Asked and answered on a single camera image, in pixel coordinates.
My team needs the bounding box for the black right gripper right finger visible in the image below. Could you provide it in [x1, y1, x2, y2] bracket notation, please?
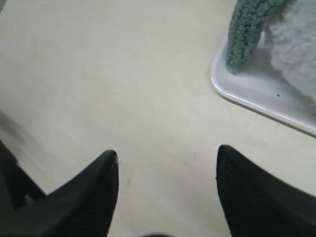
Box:
[216, 145, 316, 237]

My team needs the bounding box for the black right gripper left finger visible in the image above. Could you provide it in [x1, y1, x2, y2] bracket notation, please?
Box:
[0, 151, 119, 237]

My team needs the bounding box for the white rectangular plastic tray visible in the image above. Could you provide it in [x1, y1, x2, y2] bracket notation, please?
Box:
[210, 36, 316, 137]

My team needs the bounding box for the white plush snowman toy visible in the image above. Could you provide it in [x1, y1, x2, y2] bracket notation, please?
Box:
[260, 0, 316, 101]

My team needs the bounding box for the green knitted scarf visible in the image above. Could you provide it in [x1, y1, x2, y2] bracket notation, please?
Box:
[225, 0, 292, 74]

